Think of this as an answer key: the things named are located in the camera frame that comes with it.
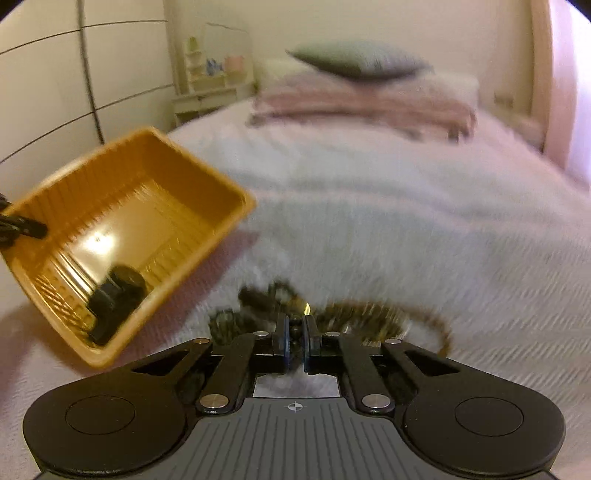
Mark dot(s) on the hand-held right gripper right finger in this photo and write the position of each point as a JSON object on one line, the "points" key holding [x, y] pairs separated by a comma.
{"points": [[308, 344]]}

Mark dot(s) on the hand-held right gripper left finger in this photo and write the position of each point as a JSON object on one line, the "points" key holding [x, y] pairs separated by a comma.
{"points": [[282, 344]]}

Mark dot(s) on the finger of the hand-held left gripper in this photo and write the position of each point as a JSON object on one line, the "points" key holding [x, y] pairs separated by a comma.
{"points": [[21, 224]]}

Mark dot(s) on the dark beaded jewelry piece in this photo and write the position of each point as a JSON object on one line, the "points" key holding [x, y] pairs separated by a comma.
{"points": [[258, 300]]}

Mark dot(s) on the orange plastic basket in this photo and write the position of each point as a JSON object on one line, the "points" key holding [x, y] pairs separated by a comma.
{"points": [[138, 221]]}

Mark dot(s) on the black round jewelry piece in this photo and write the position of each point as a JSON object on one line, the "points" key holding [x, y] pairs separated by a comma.
{"points": [[115, 295]]}

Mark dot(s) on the white wardrobe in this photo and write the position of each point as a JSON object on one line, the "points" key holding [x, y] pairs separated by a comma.
{"points": [[69, 69]]}

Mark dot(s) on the white nightstand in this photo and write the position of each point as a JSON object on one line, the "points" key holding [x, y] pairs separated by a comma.
{"points": [[207, 99]]}

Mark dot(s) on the small white shelf rack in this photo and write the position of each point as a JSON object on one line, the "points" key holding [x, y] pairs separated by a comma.
{"points": [[196, 64]]}

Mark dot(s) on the folded pink blanket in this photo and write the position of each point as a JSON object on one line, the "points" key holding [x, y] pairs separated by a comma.
{"points": [[364, 104]]}

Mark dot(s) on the pink cup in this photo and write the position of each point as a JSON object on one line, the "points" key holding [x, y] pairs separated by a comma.
{"points": [[234, 67]]}

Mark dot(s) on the grey pillow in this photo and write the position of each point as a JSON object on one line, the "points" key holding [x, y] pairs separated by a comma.
{"points": [[355, 57]]}

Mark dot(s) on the pink curtain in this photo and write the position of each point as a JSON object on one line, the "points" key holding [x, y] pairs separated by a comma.
{"points": [[568, 83]]}

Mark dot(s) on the wall socket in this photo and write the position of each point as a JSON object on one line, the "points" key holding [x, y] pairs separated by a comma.
{"points": [[504, 99]]}

